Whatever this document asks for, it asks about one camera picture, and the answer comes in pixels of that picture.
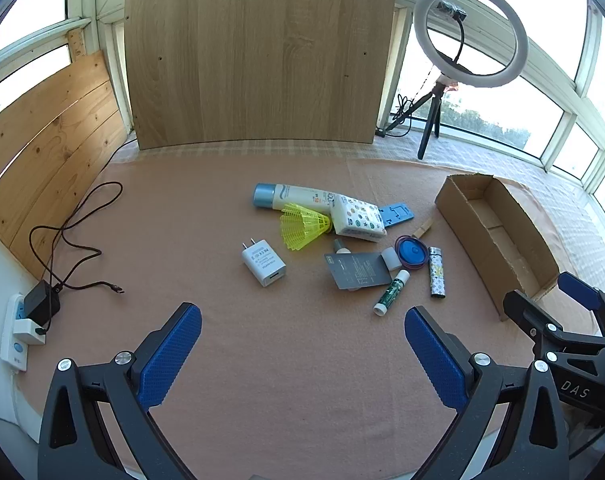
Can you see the white power strip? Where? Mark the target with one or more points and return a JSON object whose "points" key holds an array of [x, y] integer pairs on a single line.
{"points": [[12, 350]]}

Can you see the translucent white cap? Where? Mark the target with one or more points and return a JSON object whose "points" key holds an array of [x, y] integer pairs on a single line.
{"points": [[390, 259]]}

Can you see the white sunscreen tube blue cap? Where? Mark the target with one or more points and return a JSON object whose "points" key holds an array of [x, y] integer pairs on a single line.
{"points": [[297, 196]]}

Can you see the small white bottle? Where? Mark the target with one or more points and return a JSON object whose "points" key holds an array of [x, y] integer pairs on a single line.
{"points": [[341, 246]]}

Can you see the light oak wooden board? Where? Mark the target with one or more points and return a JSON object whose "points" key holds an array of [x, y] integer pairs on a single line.
{"points": [[257, 60]]}

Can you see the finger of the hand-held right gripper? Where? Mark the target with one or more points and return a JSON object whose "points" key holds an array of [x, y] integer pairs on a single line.
{"points": [[527, 312], [577, 290]]}

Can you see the wooden clothespin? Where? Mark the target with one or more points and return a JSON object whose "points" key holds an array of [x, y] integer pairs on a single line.
{"points": [[421, 231]]}

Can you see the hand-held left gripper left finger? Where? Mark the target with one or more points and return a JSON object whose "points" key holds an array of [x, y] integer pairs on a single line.
{"points": [[170, 355]]}

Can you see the grey card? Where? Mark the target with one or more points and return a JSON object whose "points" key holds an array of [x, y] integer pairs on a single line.
{"points": [[355, 271]]}

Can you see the white checked cloth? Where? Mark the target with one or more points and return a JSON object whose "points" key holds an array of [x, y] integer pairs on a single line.
{"points": [[482, 160]]}

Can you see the cardboard box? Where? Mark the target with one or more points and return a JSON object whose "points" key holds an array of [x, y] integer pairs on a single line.
{"points": [[502, 240]]}

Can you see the white USB wall charger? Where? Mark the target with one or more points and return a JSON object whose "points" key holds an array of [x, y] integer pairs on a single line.
{"points": [[263, 262]]}

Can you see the yellow shuttlecock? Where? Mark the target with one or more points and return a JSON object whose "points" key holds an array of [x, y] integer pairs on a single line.
{"points": [[300, 227]]}

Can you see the blue plastic phone stand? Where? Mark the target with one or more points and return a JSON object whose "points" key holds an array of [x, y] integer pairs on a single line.
{"points": [[397, 212]]}

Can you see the star-printed tissue pack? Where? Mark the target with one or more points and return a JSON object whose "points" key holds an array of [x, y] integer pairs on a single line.
{"points": [[357, 217]]}

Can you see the black power adapter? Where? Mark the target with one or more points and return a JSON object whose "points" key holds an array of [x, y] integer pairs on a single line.
{"points": [[40, 305]]}

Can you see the patterned lighter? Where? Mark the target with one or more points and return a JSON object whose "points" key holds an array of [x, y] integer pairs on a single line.
{"points": [[437, 275]]}

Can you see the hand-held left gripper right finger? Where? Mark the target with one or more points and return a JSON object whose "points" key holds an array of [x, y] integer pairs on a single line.
{"points": [[435, 355]]}

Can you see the black gooseneck phone clamp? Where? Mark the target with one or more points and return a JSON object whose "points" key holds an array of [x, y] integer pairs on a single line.
{"points": [[450, 8]]}

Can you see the green glue stick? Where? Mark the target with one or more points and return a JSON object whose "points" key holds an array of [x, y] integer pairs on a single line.
{"points": [[391, 294]]}

